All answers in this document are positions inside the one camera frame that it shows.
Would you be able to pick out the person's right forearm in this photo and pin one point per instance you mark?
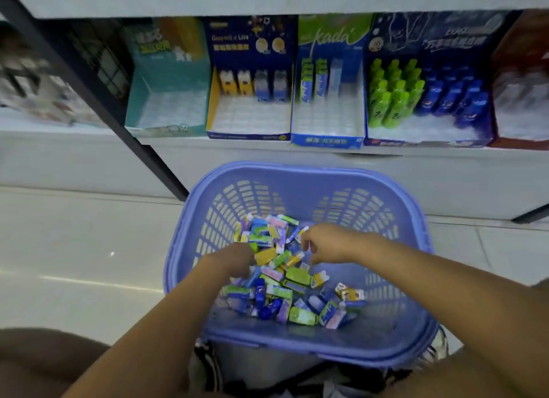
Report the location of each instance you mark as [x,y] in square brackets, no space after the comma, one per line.
[450,299]

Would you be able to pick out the group of green miniature bottles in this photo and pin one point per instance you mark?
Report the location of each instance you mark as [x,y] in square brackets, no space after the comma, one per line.
[392,97]

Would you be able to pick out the blue miniature carton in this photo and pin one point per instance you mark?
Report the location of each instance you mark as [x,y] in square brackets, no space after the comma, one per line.
[262,87]
[280,87]

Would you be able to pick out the teal cardboard display box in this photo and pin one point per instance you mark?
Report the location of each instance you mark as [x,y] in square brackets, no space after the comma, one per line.
[171,67]

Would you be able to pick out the yellow miniature carton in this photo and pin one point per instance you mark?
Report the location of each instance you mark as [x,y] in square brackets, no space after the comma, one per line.
[245,83]
[228,83]

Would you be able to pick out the red cardboard display box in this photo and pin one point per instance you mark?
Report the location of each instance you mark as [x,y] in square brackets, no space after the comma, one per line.
[521,110]

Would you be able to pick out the person's right hand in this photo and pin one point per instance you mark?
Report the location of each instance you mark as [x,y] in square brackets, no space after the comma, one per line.
[339,243]

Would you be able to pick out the dark blue yellow display box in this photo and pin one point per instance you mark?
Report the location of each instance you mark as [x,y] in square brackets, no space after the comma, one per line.
[251,119]

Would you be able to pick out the purple plastic shopping basket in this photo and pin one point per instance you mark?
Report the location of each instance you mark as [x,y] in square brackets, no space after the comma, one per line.
[386,325]

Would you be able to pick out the person's right fingers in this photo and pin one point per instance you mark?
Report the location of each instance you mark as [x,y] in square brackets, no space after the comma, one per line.
[312,243]

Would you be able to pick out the black shelf foot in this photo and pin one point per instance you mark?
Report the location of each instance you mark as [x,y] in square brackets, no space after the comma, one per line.
[534,215]

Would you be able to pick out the green blue display box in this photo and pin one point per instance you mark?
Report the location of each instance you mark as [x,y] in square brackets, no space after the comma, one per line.
[330,123]

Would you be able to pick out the black white patterned shorts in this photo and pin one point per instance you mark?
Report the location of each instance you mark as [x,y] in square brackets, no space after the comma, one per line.
[300,378]

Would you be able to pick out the dark blue bottle display box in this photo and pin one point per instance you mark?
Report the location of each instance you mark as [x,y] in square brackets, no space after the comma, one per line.
[433,29]

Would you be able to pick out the person's leg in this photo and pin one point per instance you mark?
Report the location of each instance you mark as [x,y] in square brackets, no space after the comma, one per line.
[38,363]
[433,380]

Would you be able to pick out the black metal shelf post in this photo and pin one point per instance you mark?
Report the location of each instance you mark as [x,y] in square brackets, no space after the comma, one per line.
[107,106]

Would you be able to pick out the person's left fingers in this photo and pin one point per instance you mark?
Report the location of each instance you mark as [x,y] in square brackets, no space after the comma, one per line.
[250,256]

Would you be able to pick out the person's left leg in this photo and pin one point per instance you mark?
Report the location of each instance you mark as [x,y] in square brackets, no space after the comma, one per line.
[38,363]

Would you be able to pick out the person's right leg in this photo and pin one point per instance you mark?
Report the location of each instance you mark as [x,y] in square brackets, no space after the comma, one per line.
[433,380]

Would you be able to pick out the stack of pale blue packets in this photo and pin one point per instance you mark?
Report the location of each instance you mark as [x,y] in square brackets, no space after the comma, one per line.
[336,77]

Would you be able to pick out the stack of green blue packets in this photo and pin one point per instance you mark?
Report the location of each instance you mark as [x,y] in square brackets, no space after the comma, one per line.
[306,82]
[321,80]

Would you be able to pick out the pile of colourful miniature packets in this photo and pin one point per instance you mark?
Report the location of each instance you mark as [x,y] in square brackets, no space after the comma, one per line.
[296,277]

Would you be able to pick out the person's left forearm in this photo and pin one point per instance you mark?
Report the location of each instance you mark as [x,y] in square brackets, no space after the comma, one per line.
[171,325]

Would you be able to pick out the group of blue miniature bottles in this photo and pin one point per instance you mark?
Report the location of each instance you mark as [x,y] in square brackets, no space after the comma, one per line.
[454,97]

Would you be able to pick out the person's left hand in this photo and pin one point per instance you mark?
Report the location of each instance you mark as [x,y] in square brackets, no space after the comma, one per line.
[231,259]

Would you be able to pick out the blurred goods on neighbouring shelf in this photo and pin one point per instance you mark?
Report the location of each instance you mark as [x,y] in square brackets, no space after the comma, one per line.
[34,84]

